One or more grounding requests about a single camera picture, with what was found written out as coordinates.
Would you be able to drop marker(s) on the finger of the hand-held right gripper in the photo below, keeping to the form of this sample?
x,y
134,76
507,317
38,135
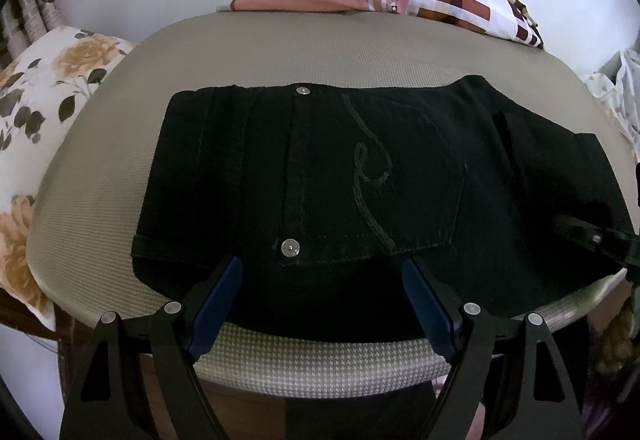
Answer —
x,y
600,237

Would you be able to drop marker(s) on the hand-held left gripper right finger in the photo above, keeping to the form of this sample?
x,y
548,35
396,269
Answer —
x,y
428,305

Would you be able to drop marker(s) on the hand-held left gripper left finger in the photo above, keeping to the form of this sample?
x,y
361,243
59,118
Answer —
x,y
218,305

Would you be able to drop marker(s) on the black pants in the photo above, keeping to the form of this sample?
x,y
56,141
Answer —
x,y
380,180

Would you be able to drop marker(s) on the yellow fabric bundle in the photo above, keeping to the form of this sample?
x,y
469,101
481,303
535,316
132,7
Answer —
x,y
616,345

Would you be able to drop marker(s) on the light printed cloth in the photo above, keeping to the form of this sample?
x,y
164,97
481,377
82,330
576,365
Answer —
x,y
620,95

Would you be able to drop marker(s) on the beige houndstooth bed mattress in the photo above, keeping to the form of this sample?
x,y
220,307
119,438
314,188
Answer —
x,y
120,160

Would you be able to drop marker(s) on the floral white pillow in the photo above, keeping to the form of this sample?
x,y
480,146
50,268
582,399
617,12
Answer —
x,y
30,130

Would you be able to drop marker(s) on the patterned beige curtain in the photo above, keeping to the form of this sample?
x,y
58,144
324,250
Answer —
x,y
35,15

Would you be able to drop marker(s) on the wooden bed frame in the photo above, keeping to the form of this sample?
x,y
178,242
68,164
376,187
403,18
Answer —
x,y
280,417

